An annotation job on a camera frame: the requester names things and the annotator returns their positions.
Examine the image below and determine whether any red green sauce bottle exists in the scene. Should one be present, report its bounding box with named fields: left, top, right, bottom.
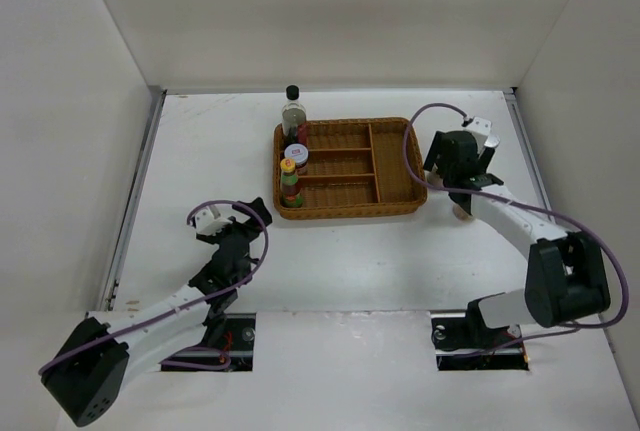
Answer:
left=280, top=158, right=303, bottom=208

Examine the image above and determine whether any small jar white lid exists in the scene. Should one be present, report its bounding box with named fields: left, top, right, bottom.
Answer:
left=284, top=143, right=309, bottom=175

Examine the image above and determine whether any dark soy sauce bottle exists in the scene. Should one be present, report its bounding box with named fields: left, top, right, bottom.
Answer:
left=281, top=85, right=307, bottom=146

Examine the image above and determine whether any black cap pepper shaker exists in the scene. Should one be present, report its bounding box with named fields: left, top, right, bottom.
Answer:
left=427, top=173, right=443, bottom=188

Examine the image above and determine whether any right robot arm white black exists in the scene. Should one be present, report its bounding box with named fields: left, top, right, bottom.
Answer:
left=424, top=130, right=611, bottom=350

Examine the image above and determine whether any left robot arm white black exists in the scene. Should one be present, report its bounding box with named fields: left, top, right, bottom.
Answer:
left=38, top=197, right=272, bottom=427

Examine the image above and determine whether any white blue cylindrical shaker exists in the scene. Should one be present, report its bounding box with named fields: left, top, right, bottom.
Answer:
left=484, top=134, right=500, bottom=149

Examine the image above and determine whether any pink cap spice shaker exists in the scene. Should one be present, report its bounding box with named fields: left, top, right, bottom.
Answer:
left=452, top=204, right=474, bottom=222

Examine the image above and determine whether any brown wicker divided basket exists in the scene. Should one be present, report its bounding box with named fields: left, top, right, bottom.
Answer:
left=272, top=117, right=428, bottom=220

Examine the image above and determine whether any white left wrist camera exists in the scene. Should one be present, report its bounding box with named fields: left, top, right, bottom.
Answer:
left=187, top=205, right=231, bottom=236

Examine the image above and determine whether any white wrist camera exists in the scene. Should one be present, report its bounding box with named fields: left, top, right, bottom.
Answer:
left=187, top=205, right=231, bottom=236
left=462, top=117, right=492, bottom=144

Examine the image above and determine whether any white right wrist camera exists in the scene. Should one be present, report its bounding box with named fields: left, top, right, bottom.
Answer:
left=462, top=117, right=492, bottom=144

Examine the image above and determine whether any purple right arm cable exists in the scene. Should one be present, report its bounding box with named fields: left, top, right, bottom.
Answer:
left=402, top=102, right=629, bottom=357

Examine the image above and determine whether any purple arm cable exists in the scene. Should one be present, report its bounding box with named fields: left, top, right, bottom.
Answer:
left=402, top=102, right=629, bottom=357
left=38, top=200, right=272, bottom=377

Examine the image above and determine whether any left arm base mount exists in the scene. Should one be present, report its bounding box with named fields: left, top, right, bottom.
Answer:
left=160, top=313, right=257, bottom=373

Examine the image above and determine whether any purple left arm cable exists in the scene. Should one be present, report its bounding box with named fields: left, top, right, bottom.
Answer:
left=38, top=200, right=272, bottom=377

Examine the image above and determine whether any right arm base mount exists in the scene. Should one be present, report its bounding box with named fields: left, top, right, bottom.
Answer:
left=431, top=302, right=529, bottom=372

